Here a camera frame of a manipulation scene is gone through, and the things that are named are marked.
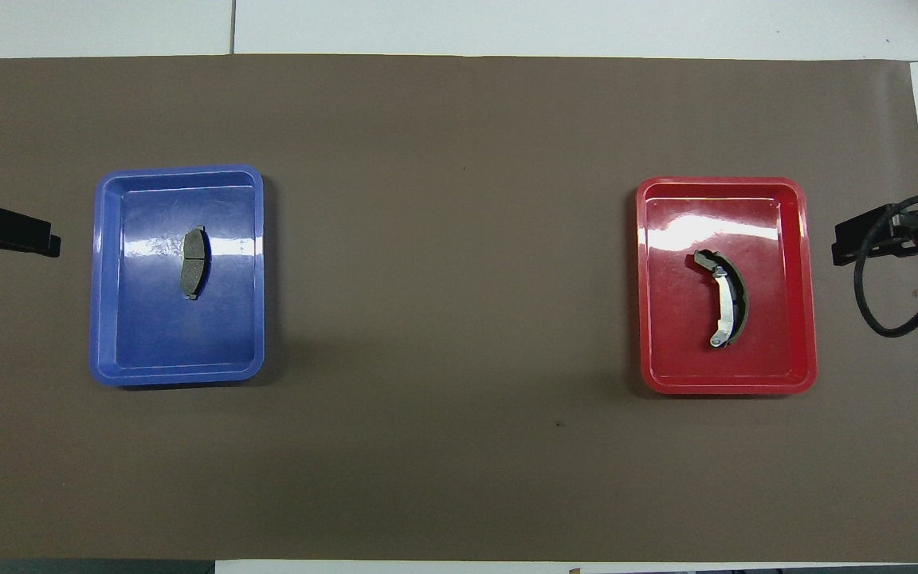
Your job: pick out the brown table mat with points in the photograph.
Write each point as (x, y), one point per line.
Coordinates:
(459, 159)

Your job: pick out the red plastic tray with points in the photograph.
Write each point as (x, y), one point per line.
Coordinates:
(682, 351)

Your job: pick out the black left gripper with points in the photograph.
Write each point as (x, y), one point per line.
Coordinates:
(17, 229)

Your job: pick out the blue plastic tray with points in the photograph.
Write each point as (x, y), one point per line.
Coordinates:
(148, 335)

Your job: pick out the dark brake pad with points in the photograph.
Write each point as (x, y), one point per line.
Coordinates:
(194, 267)

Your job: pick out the curved brake shoe metal lever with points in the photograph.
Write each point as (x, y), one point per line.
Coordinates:
(725, 299)

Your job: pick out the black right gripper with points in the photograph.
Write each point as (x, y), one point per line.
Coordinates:
(917, 233)

